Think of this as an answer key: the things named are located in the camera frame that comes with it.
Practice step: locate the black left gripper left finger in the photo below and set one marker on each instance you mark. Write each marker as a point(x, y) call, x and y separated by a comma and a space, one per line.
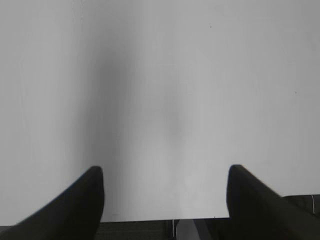
point(73, 215)

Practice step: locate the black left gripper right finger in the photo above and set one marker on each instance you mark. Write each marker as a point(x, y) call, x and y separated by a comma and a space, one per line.
point(258, 213)

